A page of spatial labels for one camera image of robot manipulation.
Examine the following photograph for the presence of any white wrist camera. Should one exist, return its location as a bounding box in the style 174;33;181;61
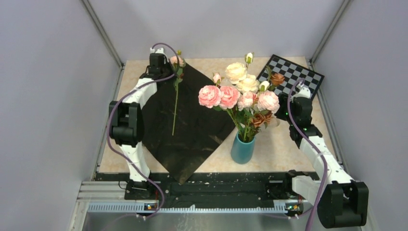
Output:
293;84;312;99
150;47;166;55

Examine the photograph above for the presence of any teal ceramic vase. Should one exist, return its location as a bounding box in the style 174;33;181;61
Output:
230;131;256;165

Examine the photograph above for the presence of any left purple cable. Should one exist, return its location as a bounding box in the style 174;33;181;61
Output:
106;43;181;220

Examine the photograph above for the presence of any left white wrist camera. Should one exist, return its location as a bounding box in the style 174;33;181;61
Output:
150;47;166;55

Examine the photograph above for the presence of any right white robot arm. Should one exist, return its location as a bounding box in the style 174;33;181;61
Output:
275;93;369;229

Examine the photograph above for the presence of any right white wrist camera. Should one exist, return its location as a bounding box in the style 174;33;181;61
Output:
293;84;312;99

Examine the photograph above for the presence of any orange rose stem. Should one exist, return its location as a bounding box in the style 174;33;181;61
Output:
248;65;285;141

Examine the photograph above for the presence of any black white checkerboard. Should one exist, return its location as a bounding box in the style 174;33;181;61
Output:
257;54;324;99

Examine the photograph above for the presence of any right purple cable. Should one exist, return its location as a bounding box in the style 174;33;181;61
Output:
287;78;329;231

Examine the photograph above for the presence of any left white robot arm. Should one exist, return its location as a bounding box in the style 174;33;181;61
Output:
108;51;174;199

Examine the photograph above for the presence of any purple cable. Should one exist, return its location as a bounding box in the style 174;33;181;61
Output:
287;78;329;231
106;43;181;220

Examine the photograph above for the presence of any large pink peony stem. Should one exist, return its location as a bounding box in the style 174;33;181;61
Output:
198;73;256;143

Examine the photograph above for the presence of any black wrapping sheet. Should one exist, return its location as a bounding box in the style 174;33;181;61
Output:
142;64;235;184

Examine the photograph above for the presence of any light pink flower stem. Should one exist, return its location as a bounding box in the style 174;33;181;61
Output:
235;80;280;143

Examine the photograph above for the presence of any white flower stem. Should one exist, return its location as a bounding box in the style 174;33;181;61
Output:
225;52;259;93

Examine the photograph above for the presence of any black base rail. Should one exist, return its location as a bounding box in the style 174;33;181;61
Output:
95;170;318;210

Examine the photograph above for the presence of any peach flower stem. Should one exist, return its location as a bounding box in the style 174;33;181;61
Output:
170;50;186;136

